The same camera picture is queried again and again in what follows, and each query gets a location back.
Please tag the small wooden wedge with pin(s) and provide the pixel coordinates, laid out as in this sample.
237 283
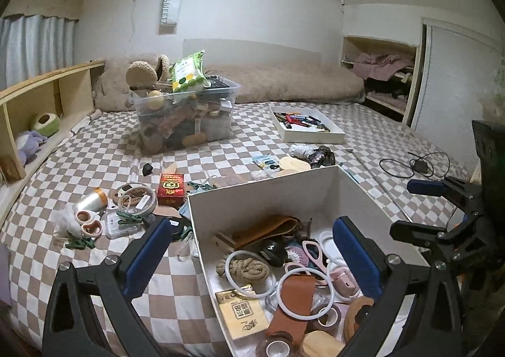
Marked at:
172 168

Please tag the black floral pouch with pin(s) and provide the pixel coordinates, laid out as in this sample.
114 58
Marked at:
323 155

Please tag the small black charger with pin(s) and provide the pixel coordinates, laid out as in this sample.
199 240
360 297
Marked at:
147 170

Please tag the green snack bag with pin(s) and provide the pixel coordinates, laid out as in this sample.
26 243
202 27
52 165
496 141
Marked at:
187 72

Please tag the black round tin white label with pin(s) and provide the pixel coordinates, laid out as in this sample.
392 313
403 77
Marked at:
177 224

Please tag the checkered bed sheet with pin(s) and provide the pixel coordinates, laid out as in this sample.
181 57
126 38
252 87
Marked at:
31 262

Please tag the pink clothes pile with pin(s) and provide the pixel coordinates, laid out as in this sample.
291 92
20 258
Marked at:
378 64

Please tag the white hanging paper bag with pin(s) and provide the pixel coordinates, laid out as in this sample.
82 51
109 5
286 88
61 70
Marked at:
171 11

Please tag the small clear plastic box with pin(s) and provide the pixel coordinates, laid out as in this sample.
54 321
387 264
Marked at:
118 228

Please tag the small gold packet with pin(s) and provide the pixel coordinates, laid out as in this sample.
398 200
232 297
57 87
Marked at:
245 290

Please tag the yellow ball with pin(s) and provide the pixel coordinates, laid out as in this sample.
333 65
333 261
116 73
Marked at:
155 99

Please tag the pink sunglasses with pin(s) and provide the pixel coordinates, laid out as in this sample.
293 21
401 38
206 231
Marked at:
305 250

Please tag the grey curtain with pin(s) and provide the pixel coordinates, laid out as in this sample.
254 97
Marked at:
35 49

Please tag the brown fuzzy slipper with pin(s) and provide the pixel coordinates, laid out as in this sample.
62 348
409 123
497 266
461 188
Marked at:
163 66
140 74

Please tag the wooden bedside shelf unit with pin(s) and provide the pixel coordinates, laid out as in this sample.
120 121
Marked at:
39 82

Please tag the white fluffy wad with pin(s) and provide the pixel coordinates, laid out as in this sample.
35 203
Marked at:
65 220

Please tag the pale yellow printed packet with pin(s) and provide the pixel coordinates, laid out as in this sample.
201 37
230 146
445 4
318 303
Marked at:
240 315

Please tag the tan leather sleeve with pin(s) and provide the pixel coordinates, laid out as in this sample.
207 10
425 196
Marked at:
290 325

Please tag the small pink device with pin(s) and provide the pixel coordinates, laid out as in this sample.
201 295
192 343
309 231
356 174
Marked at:
343 282

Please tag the crocheted round coaster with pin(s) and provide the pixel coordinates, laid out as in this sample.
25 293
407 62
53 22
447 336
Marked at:
294 250

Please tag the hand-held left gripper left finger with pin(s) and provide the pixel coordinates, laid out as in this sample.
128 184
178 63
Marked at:
148 258

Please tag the white blue carton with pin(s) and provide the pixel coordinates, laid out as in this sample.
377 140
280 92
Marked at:
185 211

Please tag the group of pens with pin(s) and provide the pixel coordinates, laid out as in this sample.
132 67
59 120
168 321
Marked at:
296 120

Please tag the wooden closet shelf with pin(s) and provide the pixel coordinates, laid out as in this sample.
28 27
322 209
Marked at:
411 96

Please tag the red gold box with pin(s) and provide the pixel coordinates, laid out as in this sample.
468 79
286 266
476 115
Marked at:
170 187

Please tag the wooden oval piece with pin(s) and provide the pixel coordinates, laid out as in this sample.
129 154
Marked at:
194 139

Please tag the dark clothes pile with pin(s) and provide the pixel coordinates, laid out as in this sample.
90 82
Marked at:
386 87

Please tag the purple plush toy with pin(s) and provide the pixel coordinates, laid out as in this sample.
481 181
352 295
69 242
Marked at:
29 143

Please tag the thin metal rod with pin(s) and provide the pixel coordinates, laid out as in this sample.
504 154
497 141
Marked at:
378 179

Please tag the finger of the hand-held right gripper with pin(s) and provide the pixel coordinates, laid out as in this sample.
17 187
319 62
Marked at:
410 231
426 187

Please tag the wooden oval lid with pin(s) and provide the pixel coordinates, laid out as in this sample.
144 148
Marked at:
294 164

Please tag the translucent brown tape roll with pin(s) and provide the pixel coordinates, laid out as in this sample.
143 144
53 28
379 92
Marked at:
262 347

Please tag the white sliding door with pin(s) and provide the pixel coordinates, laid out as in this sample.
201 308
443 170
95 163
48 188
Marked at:
446 84

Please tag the clear plastic storage bin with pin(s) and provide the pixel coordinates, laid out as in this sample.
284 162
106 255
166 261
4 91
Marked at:
217 132

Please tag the green avocado plush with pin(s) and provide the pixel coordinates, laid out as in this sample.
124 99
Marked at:
45 124

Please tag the brown round wooden case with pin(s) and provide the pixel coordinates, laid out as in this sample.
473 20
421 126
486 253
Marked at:
355 321

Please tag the white headboard panel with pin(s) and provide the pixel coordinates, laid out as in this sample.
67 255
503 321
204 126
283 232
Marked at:
256 51

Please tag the blue card packet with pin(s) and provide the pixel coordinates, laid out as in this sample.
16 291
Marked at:
266 162

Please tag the white shallow tray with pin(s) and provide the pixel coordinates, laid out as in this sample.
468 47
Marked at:
315 136

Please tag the dark brown leather pouch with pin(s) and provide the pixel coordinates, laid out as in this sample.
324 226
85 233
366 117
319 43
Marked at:
264 228

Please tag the white tape roll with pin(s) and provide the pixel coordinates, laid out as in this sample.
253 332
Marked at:
150 203

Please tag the beige fluffy blanket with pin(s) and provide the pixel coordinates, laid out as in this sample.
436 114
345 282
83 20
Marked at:
296 84

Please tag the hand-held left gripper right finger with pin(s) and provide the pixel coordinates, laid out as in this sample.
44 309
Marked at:
355 258

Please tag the white cardboard box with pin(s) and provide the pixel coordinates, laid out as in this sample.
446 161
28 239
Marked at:
276 195

